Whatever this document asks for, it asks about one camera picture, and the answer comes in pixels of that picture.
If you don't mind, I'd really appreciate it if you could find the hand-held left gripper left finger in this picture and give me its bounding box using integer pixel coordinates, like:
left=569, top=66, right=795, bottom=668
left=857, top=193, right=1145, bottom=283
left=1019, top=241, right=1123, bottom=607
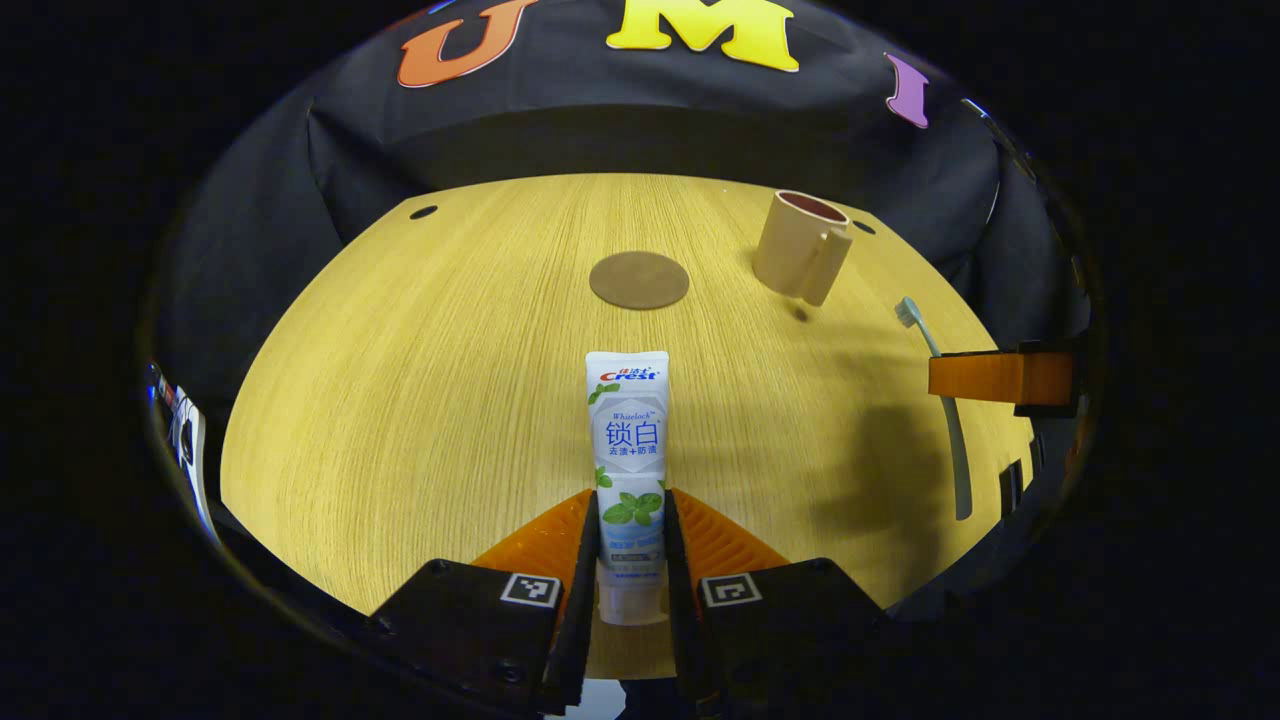
left=370, top=488, right=601, bottom=717

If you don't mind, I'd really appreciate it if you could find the round brown coaster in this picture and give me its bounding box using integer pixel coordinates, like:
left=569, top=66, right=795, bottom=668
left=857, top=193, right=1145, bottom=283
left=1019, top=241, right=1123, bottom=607
left=588, top=250, right=691, bottom=311

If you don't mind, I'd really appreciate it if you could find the white toothpaste tube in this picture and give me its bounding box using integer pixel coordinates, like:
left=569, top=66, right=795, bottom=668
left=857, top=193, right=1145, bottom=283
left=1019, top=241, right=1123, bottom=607
left=585, top=350, right=671, bottom=627

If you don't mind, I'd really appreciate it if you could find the beige cup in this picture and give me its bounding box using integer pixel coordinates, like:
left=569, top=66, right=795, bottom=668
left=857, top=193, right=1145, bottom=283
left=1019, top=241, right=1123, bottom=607
left=752, top=190, right=854, bottom=307

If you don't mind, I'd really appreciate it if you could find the black backdrop cloth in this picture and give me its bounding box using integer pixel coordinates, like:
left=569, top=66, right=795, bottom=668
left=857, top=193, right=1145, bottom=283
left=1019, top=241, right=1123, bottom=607
left=160, top=0, right=1091, bottom=401

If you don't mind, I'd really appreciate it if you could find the pale green toothbrush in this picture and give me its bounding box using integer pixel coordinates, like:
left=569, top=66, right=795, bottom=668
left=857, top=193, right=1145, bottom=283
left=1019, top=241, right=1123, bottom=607
left=893, top=296, right=973, bottom=522

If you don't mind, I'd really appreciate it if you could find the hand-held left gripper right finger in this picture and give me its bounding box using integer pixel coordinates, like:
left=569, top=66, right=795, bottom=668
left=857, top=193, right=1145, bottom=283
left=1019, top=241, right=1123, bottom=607
left=662, top=488, right=893, bottom=717

